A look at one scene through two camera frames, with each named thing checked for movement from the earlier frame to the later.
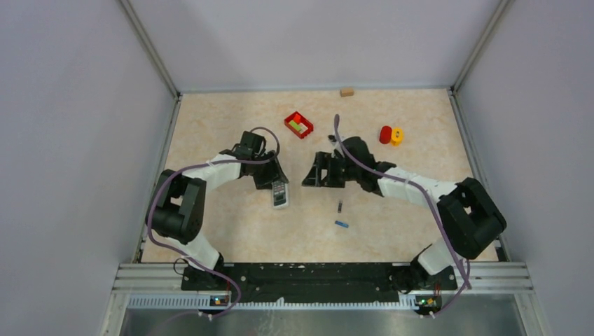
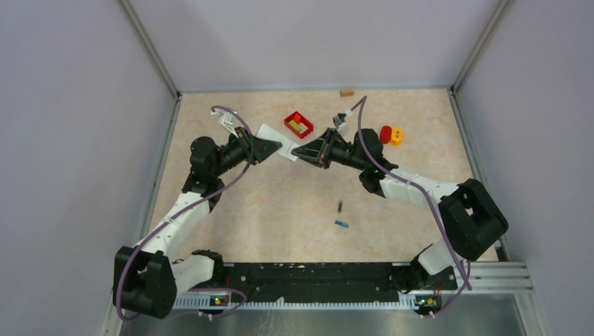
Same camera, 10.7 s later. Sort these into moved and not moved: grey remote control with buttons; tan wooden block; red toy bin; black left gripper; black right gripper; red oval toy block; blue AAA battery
Moved: grey remote control with buttons; black left gripper; black right gripper
Not moved: tan wooden block; red toy bin; blue AAA battery; red oval toy block
